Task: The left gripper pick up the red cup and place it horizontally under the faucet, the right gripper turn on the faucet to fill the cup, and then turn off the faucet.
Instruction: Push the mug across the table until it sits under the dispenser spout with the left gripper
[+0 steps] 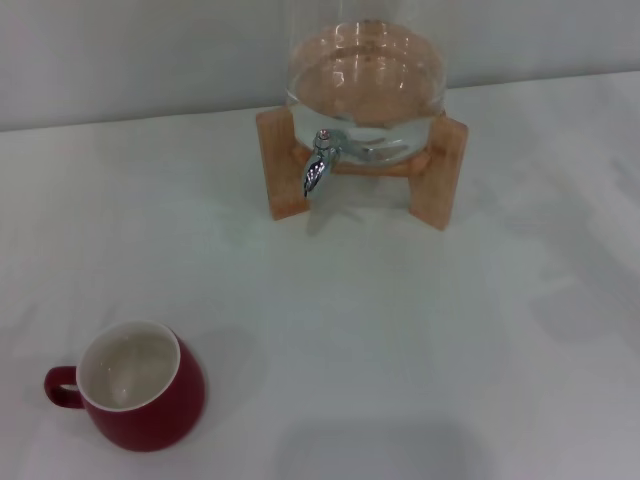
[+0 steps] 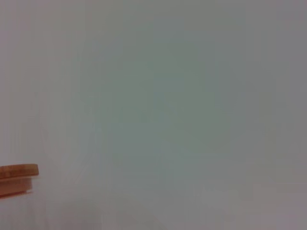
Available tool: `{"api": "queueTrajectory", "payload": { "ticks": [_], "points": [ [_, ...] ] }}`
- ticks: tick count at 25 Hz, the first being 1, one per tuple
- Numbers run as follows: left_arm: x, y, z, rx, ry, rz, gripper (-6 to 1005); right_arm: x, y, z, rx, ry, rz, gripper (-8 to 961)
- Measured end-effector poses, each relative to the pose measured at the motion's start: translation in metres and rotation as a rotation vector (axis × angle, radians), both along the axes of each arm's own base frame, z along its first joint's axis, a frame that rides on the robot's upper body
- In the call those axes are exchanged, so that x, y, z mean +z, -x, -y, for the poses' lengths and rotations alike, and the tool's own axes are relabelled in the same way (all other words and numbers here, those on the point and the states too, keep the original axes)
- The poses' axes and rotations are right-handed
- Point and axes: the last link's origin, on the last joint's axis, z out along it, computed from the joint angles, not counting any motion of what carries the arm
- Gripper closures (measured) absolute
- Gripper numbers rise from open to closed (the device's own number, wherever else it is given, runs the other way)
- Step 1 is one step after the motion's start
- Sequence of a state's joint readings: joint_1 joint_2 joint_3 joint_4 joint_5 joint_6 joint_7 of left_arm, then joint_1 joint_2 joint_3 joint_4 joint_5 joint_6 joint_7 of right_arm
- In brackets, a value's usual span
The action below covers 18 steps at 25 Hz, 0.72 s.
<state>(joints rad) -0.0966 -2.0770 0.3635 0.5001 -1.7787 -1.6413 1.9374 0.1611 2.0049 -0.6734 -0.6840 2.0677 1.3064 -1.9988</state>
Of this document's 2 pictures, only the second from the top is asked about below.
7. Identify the wooden jar lid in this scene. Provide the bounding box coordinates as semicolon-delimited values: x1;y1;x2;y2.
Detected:
0;163;39;198

